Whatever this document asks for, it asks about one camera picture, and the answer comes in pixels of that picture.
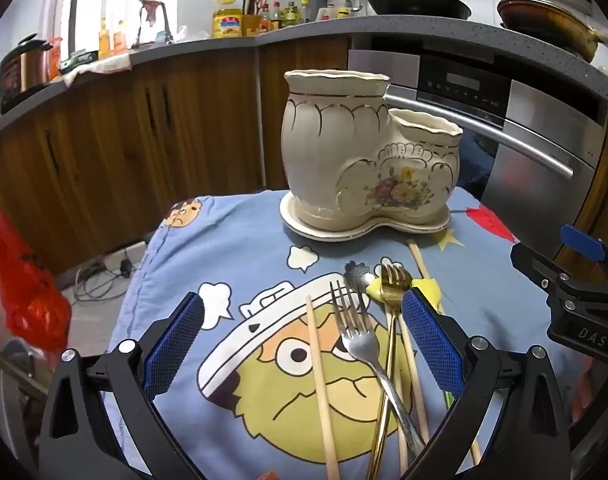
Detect wooden kitchen cabinet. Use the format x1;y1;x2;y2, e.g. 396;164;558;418
0;37;355;281

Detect wooden knife block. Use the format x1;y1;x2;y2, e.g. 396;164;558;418
241;0;267;36

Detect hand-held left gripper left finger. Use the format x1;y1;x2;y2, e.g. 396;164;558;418
38;291;207;480

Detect brown rag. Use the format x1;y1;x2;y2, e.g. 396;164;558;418
140;0;165;28

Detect chrome kitchen faucet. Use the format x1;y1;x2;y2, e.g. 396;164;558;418
134;0;175;46

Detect copper rice cooker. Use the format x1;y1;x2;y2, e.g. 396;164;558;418
0;34;55;113

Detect gold metal fork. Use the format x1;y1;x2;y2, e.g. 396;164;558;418
366;262;415;480

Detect row of condiment bottles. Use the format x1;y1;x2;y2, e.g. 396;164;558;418
260;0;352;31

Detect green packet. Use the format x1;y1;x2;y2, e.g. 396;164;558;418
59;52;100;71

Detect yellow cooking oil bottle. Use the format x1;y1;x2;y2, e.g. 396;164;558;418
212;0;245;38

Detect white power strip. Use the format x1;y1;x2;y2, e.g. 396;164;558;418
104;242;150;273

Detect cream ceramic drip tray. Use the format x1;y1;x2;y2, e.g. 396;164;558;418
279;192;452;241

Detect silver flower-shaped spoon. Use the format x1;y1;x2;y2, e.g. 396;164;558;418
344;260;379;311

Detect black power cables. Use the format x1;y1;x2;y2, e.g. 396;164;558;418
74;260;135;303

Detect red plastic bag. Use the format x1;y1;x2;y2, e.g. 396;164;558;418
0;170;72;351

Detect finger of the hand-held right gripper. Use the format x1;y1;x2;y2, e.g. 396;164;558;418
510;242;608;307
558;223;608;281

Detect cream floral ceramic utensil holder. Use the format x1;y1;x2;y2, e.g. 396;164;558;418
281;69;463;221

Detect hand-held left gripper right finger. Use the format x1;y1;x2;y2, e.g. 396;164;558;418
401;287;572;480

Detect grey speckled countertop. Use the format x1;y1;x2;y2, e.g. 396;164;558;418
0;14;608;146

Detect silver metal fork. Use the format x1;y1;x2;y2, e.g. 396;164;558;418
330;280;427;456

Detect stainless steel built-in oven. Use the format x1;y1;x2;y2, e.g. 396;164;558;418
348;49;608;261

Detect brown cooking pan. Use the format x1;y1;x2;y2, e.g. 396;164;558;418
496;0;608;63

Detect blue cartoon printed cloth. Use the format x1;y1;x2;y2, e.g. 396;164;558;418
106;187;592;480

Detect pink dish cloth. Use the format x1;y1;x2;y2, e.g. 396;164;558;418
64;52;135;86

